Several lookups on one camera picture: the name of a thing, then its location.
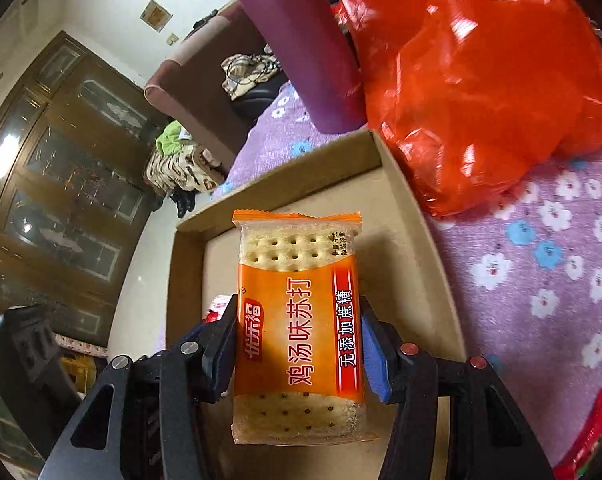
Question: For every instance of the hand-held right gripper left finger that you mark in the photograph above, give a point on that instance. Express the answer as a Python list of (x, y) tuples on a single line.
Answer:
[(226, 347)]

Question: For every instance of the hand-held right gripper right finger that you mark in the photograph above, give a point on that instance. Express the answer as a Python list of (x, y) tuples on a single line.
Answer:
[(376, 357)]

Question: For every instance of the orange cracker packet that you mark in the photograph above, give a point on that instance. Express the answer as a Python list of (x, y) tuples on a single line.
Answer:
[(291, 310)]

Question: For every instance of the cardboard box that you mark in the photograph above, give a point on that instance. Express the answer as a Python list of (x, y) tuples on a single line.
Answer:
[(306, 185)]

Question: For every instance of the small red white packet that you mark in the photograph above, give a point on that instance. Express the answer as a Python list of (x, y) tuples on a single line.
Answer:
[(216, 310)]

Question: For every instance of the wooden glass door cabinet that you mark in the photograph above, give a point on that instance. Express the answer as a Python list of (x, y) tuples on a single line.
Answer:
[(56, 185)]

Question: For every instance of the purple floral tablecloth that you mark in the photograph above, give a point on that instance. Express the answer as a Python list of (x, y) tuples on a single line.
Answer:
[(531, 260)]

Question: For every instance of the green cloth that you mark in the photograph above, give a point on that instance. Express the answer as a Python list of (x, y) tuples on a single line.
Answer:
[(168, 140)]

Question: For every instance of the red snack packet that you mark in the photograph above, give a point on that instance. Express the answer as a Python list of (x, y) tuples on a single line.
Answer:
[(596, 435)]

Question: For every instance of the black leather sofa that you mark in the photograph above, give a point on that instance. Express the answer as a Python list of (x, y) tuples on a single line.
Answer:
[(258, 100)]

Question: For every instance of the plaid cloth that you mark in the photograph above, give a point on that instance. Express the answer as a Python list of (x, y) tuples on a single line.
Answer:
[(241, 75)]

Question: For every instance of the brown armchair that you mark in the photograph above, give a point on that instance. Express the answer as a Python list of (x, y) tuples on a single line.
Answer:
[(191, 75)]

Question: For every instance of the red plastic bag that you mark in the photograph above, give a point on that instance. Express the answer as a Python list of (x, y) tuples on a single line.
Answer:
[(481, 85)]

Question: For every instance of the purple thermos bottle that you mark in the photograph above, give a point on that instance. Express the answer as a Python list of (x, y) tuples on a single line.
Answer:
[(291, 35)]

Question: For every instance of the red plastic wrapper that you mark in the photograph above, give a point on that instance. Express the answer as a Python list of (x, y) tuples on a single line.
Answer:
[(341, 14)]

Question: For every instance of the small framed wall picture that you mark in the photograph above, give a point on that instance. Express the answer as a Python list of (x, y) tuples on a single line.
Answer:
[(156, 15)]

